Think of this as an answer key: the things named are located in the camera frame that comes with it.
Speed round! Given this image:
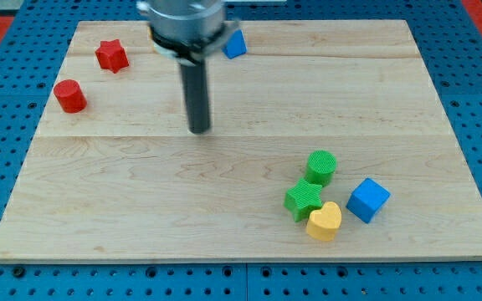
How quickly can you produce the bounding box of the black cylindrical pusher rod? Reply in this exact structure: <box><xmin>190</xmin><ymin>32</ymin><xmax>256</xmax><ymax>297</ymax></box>
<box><xmin>180</xmin><ymin>60</ymin><xmax>211</xmax><ymax>135</ymax></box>

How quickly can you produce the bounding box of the blue triangular block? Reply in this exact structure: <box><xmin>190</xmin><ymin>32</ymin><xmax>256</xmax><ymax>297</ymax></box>
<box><xmin>223</xmin><ymin>29</ymin><xmax>247</xmax><ymax>59</ymax></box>

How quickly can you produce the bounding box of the red star block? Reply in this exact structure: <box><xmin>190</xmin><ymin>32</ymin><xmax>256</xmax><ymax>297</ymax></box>
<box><xmin>95</xmin><ymin>39</ymin><xmax>130</xmax><ymax>74</ymax></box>

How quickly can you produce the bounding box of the red cylinder block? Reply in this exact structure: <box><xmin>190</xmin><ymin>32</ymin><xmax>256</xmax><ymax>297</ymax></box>
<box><xmin>54</xmin><ymin>79</ymin><xmax>87</xmax><ymax>114</ymax></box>

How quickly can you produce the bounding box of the wooden board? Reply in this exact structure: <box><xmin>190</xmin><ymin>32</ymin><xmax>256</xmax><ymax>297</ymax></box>
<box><xmin>0</xmin><ymin>20</ymin><xmax>482</xmax><ymax>264</ymax></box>

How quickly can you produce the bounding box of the green cylinder block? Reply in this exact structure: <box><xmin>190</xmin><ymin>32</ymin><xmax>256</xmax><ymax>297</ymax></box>
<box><xmin>305</xmin><ymin>150</ymin><xmax>337</xmax><ymax>186</ymax></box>

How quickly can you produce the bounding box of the green star block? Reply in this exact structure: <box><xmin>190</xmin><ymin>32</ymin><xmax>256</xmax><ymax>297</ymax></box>
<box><xmin>284</xmin><ymin>178</ymin><xmax>323</xmax><ymax>222</ymax></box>

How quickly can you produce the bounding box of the yellow heart block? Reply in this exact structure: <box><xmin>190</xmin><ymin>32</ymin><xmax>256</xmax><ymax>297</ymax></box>
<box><xmin>305</xmin><ymin>202</ymin><xmax>342</xmax><ymax>242</ymax></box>

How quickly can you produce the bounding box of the blue cube block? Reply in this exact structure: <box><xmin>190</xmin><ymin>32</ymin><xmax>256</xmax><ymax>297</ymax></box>
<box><xmin>346</xmin><ymin>178</ymin><xmax>391</xmax><ymax>223</ymax></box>

